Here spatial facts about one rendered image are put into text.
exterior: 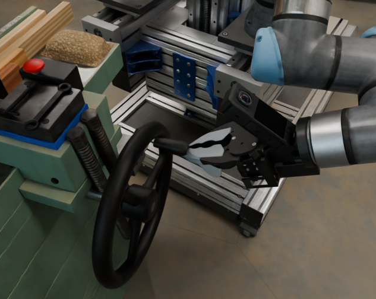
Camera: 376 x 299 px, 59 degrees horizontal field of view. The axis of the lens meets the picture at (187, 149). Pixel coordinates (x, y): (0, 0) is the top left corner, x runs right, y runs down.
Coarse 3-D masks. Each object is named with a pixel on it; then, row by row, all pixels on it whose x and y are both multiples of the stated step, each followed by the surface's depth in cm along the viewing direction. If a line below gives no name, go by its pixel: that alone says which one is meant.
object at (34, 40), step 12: (60, 12) 77; (72, 12) 81; (36, 24) 73; (48, 24) 74; (60, 24) 78; (24, 36) 69; (36, 36) 71; (48, 36) 75; (12, 48) 67; (24, 48) 69; (36, 48) 72; (0, 60) 64
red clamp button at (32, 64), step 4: (28, 60) 50; (32, 60) 50; (36, 60) 50; (40, 60) 50; (24, 64) 49; (28, 64) 49; (32, 64) 49; (36, 64) 49; (40, 64) 49; (44, 64) 50; (24, 68) 49; (28, 68) 48; (32, 68) 48; (36, 68) 49; (40, 68) 49; (32, 72) 49
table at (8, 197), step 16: (112, 48) 74; (80, 64) 70; (112, 64) 74; (96, 80) 69; (112, 144) 61; (0, 176) 51; (16, 176) 52; (0, 192) 50; (16, 192) 53; (32, 192) 53; (48, 192) 53; (64, 192) 53; (80, 192) 54; (0, 208) 50; (64, 208) 53; (0, 224) 51
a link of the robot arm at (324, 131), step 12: (312, 120) 44; (324, 120) 43; (336, 120) 42; (312, 132) 43; (324, 132) 42; (336, 132) 41; (312, 144) 43; (324, 144) 42; (336, 144) 41; (312, 156) 44; (324, 156) 43; (336, 156) 42
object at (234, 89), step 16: (224, 96) 46; (240, 96) 44; (256, 96) 46; (224, 112) 45; (240, 112) 44; (256, 112) 45; (272, 112) 47; (256, 128) 45; (272, 128) 45; (288, 128) 47; (272, 144) 46; (288, 144) 46
